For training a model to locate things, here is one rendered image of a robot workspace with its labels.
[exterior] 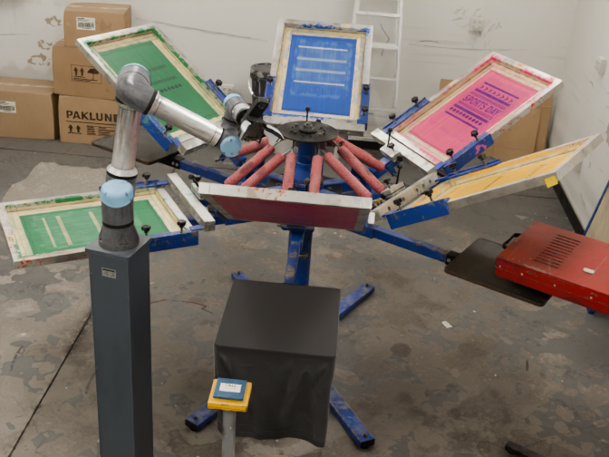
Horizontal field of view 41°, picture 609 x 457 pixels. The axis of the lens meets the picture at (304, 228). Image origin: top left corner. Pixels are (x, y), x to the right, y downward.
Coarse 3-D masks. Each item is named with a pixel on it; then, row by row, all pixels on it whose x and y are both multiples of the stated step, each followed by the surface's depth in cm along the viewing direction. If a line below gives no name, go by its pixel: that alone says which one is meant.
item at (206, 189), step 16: (208, 192) 275; (224, 192) 275; (240, 192) 275; (256, 192) 275; (272, 192) 274; (288, 192) 274; (304, 192) 274; (352, 208) 275; (368, 208) 273; (288, 224) 351
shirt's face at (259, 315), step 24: (240, 288) 333; (264, 288) 334; (288, 288) 336; (312, 288) 337; (336, 288) 338; (240, 312) 317; (264, 312) 319; (288, 312) 320; (312, 312) 321; (336, 312) 322; (240, 336) 303; (264, 336) 304; (288, 336) 305; (312, 336) 306
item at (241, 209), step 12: (228, 204) 299; (240, 204) 296; (252, 204) 292; (264, 204) 289; (276, 204) 285; (240, 216) 337; (252, 216) 332; (264, 216) 328; (276, 216) 323; (288, 216) 319
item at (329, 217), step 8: (288, 208) 292; (296, 208) 290; (304, 208) 288; (312, 208) 286; (320, 208) 283; (328, 208) 281; (336, 208) 279; (344, 208) 277; (296, 216) 316; (304, 216) 314; (312, 216) 311; (320, 216) 309; (328, 216) 306; (336, 216) 303; (344, 216) 301; (352, 216) 299; (296, 224) 348; (304, 224) 345; (312, 224) 342; (320, 224) 339; (328, 224) 335; (336, 224) 332; (344, 224) 329; (352, 224) 327
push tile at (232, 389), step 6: (222, 378) 276; (216, 384) 273; (222, 384) 273; (228, 384) 273; (234, 384) 274; (240, 384) 274; (216, 390) 271; (222, 390) 271; (228, 390) 271; (234, 390) 271; (240, 390) 271; (216, 396) 268; (222, 396) 268; (228, 396) 268; (234, 396) 268; (240, 396) 268
